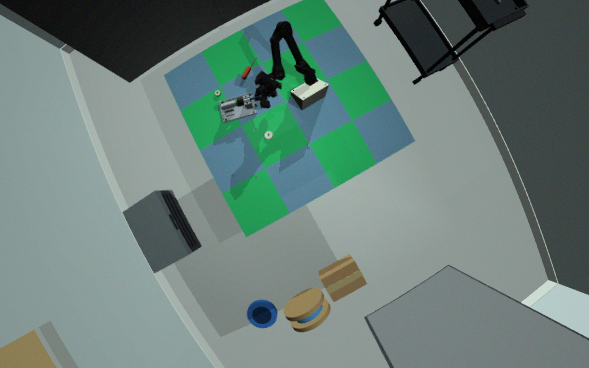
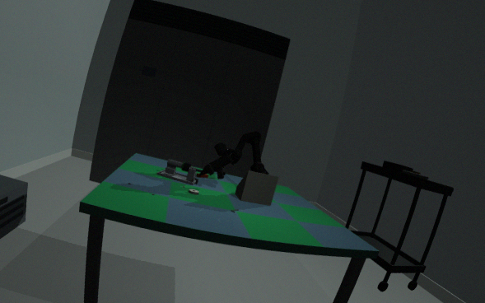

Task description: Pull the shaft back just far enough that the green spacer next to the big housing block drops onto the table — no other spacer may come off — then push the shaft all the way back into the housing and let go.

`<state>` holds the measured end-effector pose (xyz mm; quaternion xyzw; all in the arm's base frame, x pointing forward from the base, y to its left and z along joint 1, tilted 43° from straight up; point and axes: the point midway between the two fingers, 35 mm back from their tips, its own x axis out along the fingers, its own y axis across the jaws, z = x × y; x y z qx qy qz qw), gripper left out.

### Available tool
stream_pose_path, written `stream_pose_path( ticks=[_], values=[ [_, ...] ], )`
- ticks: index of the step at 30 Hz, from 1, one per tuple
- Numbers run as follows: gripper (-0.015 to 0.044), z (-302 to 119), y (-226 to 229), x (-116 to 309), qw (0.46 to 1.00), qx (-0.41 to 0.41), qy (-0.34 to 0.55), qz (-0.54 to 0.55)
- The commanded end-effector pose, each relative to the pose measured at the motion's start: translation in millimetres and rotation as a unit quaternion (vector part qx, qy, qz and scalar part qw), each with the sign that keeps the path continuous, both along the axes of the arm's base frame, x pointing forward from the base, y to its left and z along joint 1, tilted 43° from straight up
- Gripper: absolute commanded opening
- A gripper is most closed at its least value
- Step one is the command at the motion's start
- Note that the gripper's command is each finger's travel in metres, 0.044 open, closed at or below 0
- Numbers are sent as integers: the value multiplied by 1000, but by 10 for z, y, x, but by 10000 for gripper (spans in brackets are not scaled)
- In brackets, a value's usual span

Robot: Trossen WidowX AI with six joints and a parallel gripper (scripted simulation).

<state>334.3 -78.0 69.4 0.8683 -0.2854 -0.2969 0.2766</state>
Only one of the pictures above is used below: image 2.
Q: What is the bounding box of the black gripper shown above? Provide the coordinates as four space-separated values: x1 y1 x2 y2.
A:
200 158 224 176

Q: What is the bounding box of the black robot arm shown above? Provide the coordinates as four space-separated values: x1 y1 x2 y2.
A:
215 131 269 179

